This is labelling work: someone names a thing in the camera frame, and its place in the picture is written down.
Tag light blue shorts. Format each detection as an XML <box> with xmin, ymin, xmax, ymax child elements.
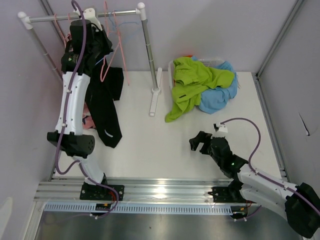
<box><xmin>191</xmin><ymin>56</ymin><xmax>239</xmax><ymax>114</ymax></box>

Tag black shorts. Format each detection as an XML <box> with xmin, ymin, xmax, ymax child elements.
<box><xmin>85</xmin><ymin>65</ymin><xmax>124</xmax><ymax>148</ymax></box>

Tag lime green shorts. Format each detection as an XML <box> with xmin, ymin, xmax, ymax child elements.
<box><xmin>165</xmin><ymin>56</ymin><xmax>235</xmax><ymax>123</ymax></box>

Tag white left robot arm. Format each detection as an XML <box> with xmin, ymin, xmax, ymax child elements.
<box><xmin>47</xmin><ymin>19</ymin><xmax>112</xmax><ymax>200</ymax></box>

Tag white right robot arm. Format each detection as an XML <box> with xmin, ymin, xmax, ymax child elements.
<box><xmin>189</xmin><ymin>131</ymin><xmax>320</xmax><ymax>239</ymax></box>

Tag pink patterned shorts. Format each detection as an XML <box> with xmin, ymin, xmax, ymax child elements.
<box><xmin>82</xmin><ymin>103</ymin><xmax>96</xmax><ymax>130</ymax></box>

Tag metal clothes rack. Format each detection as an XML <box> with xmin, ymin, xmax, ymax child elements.
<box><xmin>17</xmin><ymin>2</ymin><xmax>163</xmax><ymax>117</ymax></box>

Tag white plastic basket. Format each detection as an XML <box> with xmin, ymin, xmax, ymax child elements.
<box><xmin>168</xmin><ymin>56</ymin><xmax>224</xmax><ymax>97</ymax></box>

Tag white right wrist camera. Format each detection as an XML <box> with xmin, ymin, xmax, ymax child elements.
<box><xmin>213</xmin><ymin>122</ymin><xmax>228</xmax><ymax>133</ymax></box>

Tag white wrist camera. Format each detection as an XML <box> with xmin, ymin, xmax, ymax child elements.
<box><xmin>83</xmin><ymin>7</ymin><xmax>103</xmax><ymax>31</ymax></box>
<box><xmin>213</xmin><ymin>122</ymin><xmax>228</xmax><ymax>133</ymax></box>

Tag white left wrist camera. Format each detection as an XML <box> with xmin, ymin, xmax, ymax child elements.
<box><xmin>83</xmin><ymin>7</ymin><xmax>103</xmax><ymax>31</ymax></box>

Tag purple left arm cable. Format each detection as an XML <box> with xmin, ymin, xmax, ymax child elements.
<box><xmin>54</xmin><ymin>0</ymin><xmax>119</xmax><ymax>220</ymax></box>

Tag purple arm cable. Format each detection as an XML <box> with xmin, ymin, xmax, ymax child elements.
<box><xmin>54</xmin><ymin>0</ymin><xmax>119</xmax><ymax>220</ymax></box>
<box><xmin>220</xmin><ymin>117</ymin><xmax>320</xmax><ymax>221</ymax></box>

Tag white slotted cable duct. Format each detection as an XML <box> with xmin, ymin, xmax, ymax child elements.
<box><xmin>43</xmin><ymin>201</ymin><xmax>233</xmax><ymax>216</ymax></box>

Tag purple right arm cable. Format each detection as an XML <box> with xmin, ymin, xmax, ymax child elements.
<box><xmin>220</xmin><ymin>117</ymin><xmax>320</xmax><ymax>221</ymax></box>

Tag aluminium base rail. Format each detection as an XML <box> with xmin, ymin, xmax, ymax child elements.
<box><xmin>33</xmin><ymin>176</ymin><xmax>231</xmax><ymax>205</ymax></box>

